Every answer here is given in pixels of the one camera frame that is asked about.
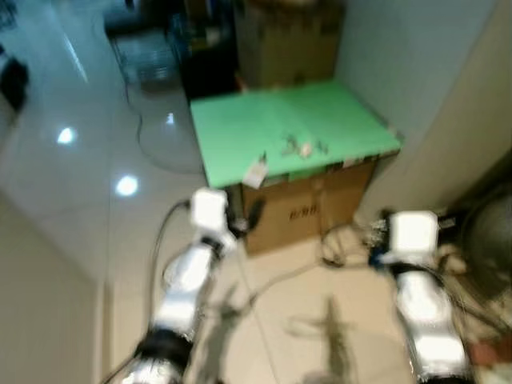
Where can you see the grey floor fan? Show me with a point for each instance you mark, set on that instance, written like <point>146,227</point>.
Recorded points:
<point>488,240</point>

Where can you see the black cabinet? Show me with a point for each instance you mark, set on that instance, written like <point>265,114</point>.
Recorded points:
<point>204,64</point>

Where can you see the green table board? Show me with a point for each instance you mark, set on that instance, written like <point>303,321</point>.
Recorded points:
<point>264,120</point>

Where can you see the large plain cardboard box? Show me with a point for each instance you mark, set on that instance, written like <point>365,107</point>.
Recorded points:
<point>288,44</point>

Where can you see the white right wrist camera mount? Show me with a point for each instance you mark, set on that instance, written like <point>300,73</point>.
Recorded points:
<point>414,234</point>

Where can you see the printed cardboard box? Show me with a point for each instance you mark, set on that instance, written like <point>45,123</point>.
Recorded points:
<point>304,208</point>

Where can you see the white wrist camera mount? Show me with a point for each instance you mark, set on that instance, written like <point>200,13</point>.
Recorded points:
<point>210,210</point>
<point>414,234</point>

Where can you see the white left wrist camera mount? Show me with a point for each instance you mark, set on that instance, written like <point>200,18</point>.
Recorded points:
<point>210,210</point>

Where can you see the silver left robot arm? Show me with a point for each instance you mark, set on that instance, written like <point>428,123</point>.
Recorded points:
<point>188,280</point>

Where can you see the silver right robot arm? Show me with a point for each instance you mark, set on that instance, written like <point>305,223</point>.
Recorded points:
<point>428,312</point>

